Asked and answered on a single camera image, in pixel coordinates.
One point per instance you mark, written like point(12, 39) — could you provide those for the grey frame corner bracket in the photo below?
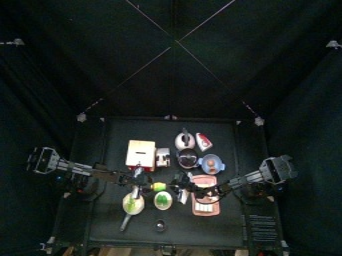
point(259, 121)
point(17, 42)
point(332, 44)
point(81, 117)

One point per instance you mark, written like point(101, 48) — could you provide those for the green toy fruit wedge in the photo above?
point(131, 208)

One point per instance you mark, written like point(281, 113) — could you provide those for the white toy piece on tray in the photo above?
point(204, 207)

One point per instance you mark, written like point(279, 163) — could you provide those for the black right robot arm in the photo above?
point(267, 173)

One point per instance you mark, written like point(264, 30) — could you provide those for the white oval plate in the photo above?
point(163, 200)

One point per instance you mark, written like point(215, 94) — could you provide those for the orange toy egg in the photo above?
point(209, 163)

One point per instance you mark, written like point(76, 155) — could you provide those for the wooden toy box with slot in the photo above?
point(140, 154)

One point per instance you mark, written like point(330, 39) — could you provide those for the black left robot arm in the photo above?
point(66, 165)

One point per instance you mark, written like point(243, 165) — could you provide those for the red and white toy carton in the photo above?
point(204, 142)

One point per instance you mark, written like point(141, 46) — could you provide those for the small dark toy cup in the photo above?
point(160, 226)

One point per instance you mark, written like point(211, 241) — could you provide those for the blue toy bowl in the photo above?
point(217, 168)

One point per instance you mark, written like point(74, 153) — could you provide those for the green toy starfruit slice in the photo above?
point(133, 200)

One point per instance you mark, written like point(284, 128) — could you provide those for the pink toy tray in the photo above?
point(205, 181)

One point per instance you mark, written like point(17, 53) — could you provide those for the green toy corn husk piece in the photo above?
point(167, 200)
point(160, 200)

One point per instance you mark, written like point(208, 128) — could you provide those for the yellow toy corn cob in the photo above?
point(159, 186)

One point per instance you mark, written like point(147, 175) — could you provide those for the white toy knife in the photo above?
point(183, 197)

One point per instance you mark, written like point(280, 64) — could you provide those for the white toy frying pan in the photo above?
point(132, 204)

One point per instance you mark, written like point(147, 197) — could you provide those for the dark toy cooking pot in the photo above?
point(187, 159)

